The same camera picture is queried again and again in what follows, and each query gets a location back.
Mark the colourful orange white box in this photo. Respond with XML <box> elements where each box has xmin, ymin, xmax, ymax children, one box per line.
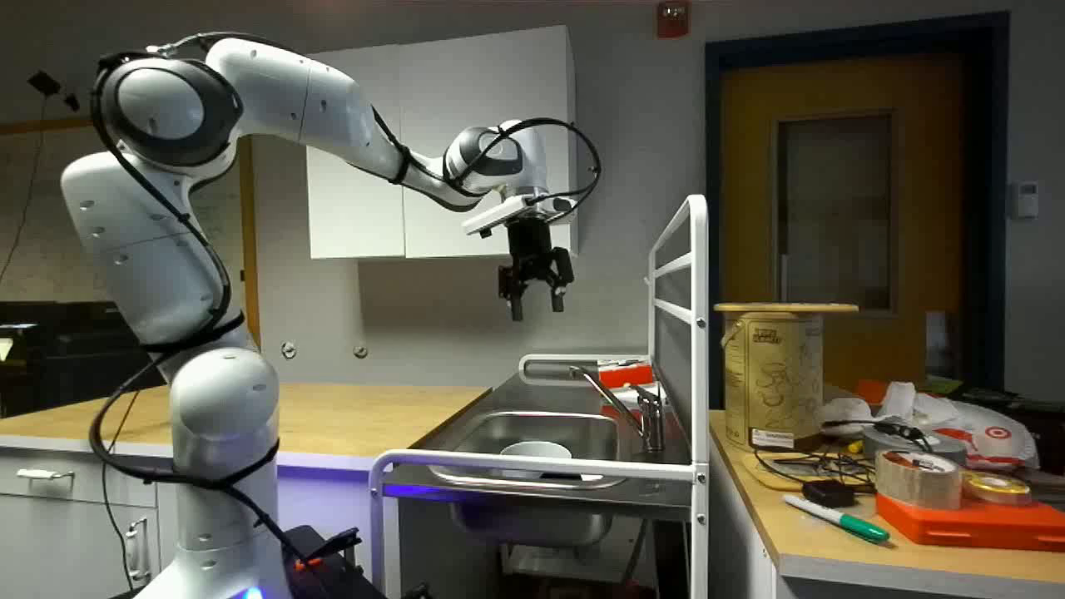
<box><xmin>594</xmin><ymin>359</ymin><xmax>660</xmax><ymax>392</ymax></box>

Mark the white plastic bag red logo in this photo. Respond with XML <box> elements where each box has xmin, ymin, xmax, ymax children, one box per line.
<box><xmin>874</xmin><ymin>380</ymin><xmax>1045</xmax><ymax>477</ymax></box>

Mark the white cap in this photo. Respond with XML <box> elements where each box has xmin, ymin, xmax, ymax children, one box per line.
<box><xmin>819</xmin><ymin>391</ymin><xmax>880</xmax><ymax>437</ymax></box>

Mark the stainless steel sink unit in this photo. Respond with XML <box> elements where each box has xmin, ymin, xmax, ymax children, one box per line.
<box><xmin>380</xmin><ymin>369</ymin><xmax>699</xmax><ymax>548</ymax></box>

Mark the wooden door with window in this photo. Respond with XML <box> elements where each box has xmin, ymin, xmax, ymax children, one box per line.
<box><xmin>703</xmin><ymin>11</ymin><xmax>1012</xmax><ymax>392</ymax></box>

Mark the white wall cabinet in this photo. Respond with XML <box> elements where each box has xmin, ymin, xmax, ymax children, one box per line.
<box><xmin>302</xmin><ymin>25</ymin><xmax>581</xmax><ymax>265</ymax></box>

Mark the chrome sink faucet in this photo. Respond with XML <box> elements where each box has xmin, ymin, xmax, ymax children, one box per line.
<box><xmin>575</xmin><ymin>363</ymin><xmax>673</xmax><ymax>460</ymax></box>

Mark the white metal sink frame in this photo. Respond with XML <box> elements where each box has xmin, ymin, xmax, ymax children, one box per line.
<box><xmin>365</xmin><ymin>192</ymin><xmax>716</xmax><ymax>599</ymax></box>

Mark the red fire alarm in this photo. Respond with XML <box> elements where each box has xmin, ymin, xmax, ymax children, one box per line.
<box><xmin>651</xmin><ymin>0</ymin><xmax>696</xmax><ymax>42</ymax></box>

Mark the silver drawer handle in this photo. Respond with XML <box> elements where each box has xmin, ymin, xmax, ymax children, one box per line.
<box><xmin>14</xmin><ymin>466</ymin><xmax>78</xmax><ymax>492</ymax></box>

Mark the black printer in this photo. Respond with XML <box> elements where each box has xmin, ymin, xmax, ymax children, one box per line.
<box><xmin>0</xmin><ymin>295</ymin><xmax>173</xmax><ymax>420</ymax></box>

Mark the flat orange box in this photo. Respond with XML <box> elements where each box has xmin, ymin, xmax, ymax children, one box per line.
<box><xmin>873</xmin><ymin>488</ymin><xmax>1065</xmax><ymax>555</ymax></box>

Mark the small black block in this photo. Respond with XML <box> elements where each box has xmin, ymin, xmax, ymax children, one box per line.
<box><xmin>798</xmin><ymin>477</ymin><xmax>860</xmax><ymax>511</ymax></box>

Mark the white base cabinet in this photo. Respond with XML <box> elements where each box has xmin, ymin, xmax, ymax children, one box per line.
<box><xmin>0</xmin><ymin>434</ymin><xmax>383</xmax><ymax>599</ymax></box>

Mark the black wall mounted camera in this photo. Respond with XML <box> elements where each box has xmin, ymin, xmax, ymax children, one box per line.
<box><xmin>24</xmin><ymin>70</ymin><xmax>83</xmax><ymax>118</ymax></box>

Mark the white wall thermostat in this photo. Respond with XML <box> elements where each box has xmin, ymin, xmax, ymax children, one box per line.
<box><xmin>1012</xmin><ymin>177</ymin><xmax>1045</xmax><ymax>223</ymax></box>

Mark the small round gold tin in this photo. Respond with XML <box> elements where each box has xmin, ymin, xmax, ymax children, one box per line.
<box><xmin>959</xmin><ymin>468</ymin><xmax>1036</xmax><ymax>511</ymax></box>

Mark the green marker pen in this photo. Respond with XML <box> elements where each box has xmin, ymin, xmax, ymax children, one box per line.
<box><xmin>777</xmin><ymin>492</ymin><xmax>894</xmax><ymax>548</ymax></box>

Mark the silver cabinet door handle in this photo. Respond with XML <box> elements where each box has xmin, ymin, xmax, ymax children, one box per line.
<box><xmin>119</xmin><ymin>514</ymin><xmax>152</xmax><ymax>585</ymax></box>

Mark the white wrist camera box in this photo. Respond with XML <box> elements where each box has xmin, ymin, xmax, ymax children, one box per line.
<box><xmin>458</xmin><ymin>191</ymin><xmax>558</xmax><ymax>240</ymax></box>

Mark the white round dish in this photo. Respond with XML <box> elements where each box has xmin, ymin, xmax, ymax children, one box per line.
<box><xmin>494</xmin><ymin>437</ymin><xmax>579</xmax><ymax>482</ymax></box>

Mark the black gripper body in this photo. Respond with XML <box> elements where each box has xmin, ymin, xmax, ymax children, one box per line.
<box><xmin>494</xmin><ymin>212</ymin><xmax>579</xmax><ymax>302</ymax></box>

